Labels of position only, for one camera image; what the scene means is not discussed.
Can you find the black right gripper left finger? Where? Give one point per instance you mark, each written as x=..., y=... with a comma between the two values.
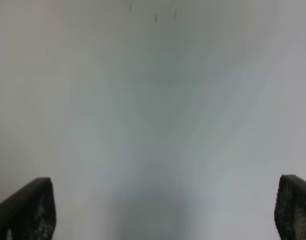
x=30, y=213

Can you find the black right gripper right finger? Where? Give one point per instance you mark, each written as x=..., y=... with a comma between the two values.
x=290, y=208

